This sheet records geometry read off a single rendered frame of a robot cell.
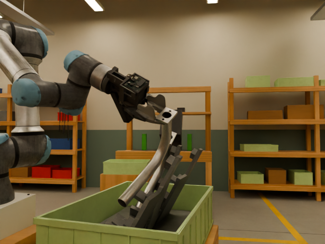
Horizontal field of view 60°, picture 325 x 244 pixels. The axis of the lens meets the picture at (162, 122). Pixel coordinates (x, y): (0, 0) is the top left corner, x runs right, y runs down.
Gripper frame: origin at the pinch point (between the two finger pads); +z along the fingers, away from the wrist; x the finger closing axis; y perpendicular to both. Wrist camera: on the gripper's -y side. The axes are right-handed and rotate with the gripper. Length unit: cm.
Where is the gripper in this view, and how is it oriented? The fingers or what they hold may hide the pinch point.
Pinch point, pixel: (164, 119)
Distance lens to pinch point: 80.6
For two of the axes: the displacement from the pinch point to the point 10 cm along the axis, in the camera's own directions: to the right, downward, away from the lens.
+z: 8.3, 4.9, -2.5
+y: 1.5, -6.4, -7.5
